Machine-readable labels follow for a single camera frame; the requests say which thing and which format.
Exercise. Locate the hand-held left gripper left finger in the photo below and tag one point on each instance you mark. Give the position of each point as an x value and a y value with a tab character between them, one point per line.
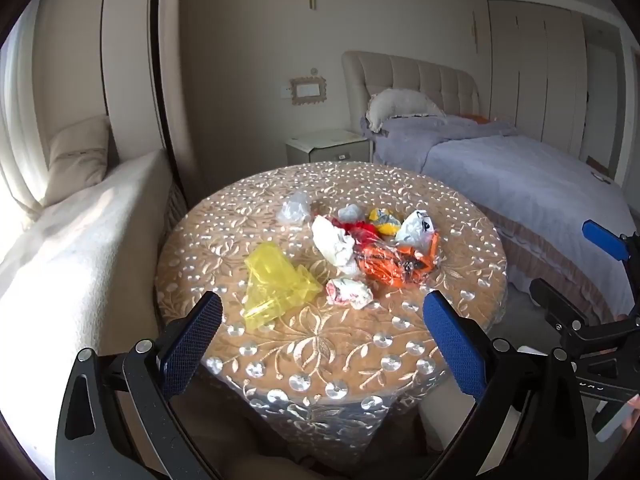
192	345

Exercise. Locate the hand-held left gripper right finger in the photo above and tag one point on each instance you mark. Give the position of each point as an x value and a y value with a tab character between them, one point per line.
452	345

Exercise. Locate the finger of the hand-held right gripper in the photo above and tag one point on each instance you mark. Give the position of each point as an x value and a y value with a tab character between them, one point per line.
605	239
557	305

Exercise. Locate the yellow plastic bag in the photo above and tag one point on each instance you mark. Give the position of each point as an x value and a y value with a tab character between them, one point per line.
277	285

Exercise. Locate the orange wrapper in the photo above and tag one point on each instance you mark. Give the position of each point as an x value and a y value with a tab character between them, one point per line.
385	265

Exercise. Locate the white red-printed wrapper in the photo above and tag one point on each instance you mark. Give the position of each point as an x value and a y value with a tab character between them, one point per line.
347	292

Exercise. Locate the white black-printed plastic bag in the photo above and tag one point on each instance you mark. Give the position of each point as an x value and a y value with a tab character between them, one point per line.
412	232

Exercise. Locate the red wrapper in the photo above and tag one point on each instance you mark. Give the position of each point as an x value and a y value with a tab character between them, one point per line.
362	234

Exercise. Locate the yellow snack wrapper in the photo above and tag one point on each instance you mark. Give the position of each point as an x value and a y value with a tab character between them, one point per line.
382	220

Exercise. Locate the small white paper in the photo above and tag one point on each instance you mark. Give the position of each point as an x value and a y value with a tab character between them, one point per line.
350	212

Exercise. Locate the clear plastic bag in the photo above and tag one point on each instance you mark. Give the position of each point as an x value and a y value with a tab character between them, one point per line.
295	208

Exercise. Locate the small dark object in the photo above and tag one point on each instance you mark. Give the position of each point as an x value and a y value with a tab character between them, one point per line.
598	176

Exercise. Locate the bed with purple cover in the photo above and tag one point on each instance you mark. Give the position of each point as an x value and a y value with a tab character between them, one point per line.
515	185

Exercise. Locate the round table with patterned cloth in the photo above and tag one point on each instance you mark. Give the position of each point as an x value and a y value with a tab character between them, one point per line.
310	345

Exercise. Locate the beige door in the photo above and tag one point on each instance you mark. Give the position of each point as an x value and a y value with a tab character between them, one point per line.
602	100

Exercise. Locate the beige window seat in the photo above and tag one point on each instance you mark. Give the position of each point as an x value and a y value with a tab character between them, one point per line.
75	270

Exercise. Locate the orange item on bed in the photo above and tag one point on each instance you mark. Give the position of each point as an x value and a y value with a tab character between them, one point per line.
477	119

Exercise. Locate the beige wardrobe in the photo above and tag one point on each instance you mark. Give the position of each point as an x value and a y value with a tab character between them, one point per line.
535	75

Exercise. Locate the beige cushion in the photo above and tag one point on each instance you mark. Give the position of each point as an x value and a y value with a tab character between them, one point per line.
75	160

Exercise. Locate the white nightstand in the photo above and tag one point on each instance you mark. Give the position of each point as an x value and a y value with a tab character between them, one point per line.
330	150

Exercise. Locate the white ruffled pillow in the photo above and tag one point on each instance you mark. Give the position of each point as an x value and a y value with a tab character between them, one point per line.
400	105

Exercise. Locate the beige tufted headboard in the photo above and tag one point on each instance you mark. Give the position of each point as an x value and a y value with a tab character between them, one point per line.
420	72

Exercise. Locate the white sheer curtain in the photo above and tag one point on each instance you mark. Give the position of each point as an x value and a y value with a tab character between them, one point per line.
22	125

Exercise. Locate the beige curtain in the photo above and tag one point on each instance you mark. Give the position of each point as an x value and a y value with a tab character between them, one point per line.
130	60

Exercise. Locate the small gold wall strip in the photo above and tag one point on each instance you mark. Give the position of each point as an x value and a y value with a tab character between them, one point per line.
474	32

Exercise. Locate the framed wall switch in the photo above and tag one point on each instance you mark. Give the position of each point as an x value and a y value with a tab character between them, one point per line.
307	91

